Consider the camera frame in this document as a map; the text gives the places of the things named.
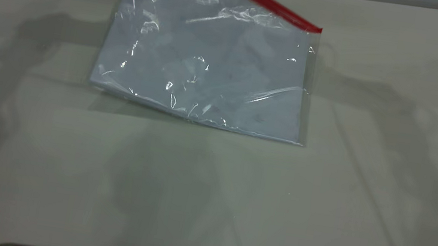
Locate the clear zip bag with paper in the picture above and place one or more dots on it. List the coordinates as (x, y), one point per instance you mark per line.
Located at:
(210, 65)

